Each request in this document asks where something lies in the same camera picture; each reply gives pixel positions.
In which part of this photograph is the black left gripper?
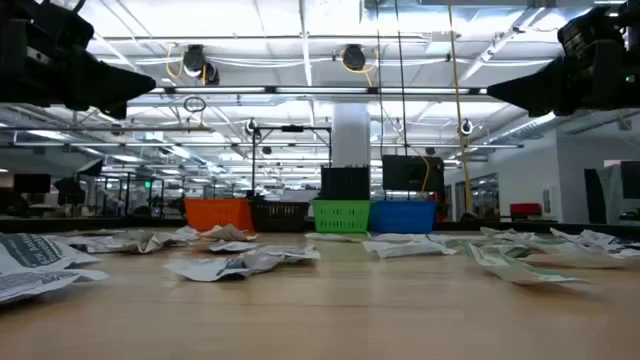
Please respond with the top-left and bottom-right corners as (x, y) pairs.
(0, 19), (157, 120)

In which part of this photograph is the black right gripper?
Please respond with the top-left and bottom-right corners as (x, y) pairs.
(487, 39), (640, 119)

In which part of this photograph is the black-print white packet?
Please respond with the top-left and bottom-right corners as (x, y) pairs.
(163, 254), (254, 283)
(199, 223), (259, 243)
(194, 239), (259, 254)
(134, 225), (201, 247)
(549, 227), (624, 250)
(244, 243), (322, 274)
(64, 233), (156, 254)
(479, 226), (534, 239)
(0, 268), (110, 305)
(0, 232), (101, 276)
(597, 238), (640, 260)

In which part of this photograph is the plain white packet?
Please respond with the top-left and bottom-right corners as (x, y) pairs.
(362, 239), (457, 260)

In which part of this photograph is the black upright panel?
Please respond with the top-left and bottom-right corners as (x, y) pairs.
(583, 168), (608, 224)

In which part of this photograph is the red bin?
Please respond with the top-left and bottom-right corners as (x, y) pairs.
(509, 202), (544, 217)

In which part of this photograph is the long ceiling light bar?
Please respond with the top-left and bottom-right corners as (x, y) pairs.
(149, 85), (489, 96)

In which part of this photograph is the black monitor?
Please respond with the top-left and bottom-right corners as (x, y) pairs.
(619, 159), (640, 200)
(382, 154), (445, 194)
(13, 173), (52, 195)

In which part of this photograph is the orange plastic basket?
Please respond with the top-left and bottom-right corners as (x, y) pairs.
(183, 198), (256, 234)

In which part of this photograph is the blue plastic basket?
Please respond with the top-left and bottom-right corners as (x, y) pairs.
(368, 200), (439, 235)

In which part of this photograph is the white square column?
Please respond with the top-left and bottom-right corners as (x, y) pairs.
(331, 102), (371, 169)

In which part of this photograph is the black plastic basket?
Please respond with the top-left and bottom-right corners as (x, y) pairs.
(249, 200), (312, 234)

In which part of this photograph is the black ribbed box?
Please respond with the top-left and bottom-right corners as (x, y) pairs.
(320, 166), (371, 201)

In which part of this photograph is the green plastic basket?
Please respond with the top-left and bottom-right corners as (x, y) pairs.
(310, 199), (372, 234)

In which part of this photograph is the black ceiling cable reel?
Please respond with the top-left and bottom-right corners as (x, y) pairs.
(341, 43), (368, 72)
(181, 43), (221, 86)

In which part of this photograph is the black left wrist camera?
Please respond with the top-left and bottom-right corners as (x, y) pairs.
(19, 0), (95, 50)

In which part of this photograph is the yellow hanging cable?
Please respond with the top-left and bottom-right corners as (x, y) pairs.
(446, 0), (475, 216)

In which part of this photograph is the black hanging cable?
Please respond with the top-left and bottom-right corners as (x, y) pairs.
(394, 0), (409, 156)
(374, 0), (385, 156)

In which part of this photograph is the black metal rig frame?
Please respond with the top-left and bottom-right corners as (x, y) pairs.
(251, 124), (333, 200)

